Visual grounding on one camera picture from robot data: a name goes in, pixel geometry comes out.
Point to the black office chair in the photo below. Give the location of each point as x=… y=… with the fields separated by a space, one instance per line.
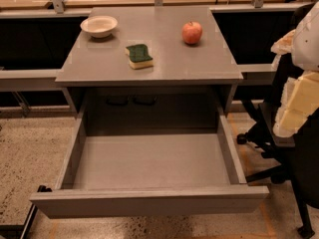
x=298 y=154

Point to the grey cabinet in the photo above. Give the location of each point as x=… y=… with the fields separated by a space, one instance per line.
x=162 y=70

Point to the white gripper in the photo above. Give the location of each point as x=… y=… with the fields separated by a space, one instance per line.
x=307 y=45

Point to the grey metal shelf frame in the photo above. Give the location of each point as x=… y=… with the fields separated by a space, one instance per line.
x=34 y=48

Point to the red apple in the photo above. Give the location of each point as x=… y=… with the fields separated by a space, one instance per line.
x=191 y=32

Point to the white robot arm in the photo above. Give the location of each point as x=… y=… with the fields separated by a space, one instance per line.
x=305 y=50

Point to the green and yellow sponge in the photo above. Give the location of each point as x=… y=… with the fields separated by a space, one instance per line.
x=139 y=56

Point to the grey open top drawer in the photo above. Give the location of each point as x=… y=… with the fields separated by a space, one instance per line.
x=176 y=157

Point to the white ceramic bowl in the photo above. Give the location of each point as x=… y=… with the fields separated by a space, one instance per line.
x=99 y=26

